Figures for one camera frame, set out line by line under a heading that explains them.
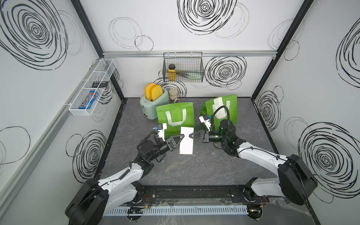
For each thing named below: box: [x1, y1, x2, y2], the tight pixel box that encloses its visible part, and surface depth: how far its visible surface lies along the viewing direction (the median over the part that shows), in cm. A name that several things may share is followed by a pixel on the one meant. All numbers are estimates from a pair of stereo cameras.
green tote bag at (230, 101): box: [201, 94, 238, 126], surface depth 93 cm
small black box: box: [91, 81, 109, 88], surface depth 80 cm
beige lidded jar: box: [168, 89, 179, 100], surface depth 120 cm
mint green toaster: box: [139, 89, 171, 120], surface depth 99 cm
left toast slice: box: [145, 82, 157, 99], surface depth 98 cm
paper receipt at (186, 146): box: [179, 126, 195, 155], surface depth 72 cm
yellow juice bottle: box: [168, 63, 177, 82], surface depth 88 cm
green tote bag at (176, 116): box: [155, 102, 196, 140], surface depth 88 cm
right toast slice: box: [150, 84, 165, 102], surface depth 100 cm
